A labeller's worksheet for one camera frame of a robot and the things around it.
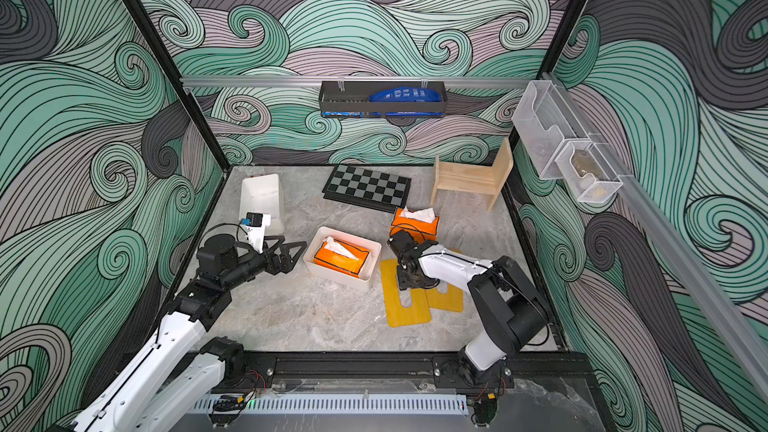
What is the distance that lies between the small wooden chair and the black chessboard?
0.14 m

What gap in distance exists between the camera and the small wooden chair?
3.28 feet

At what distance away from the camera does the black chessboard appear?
1.08 m
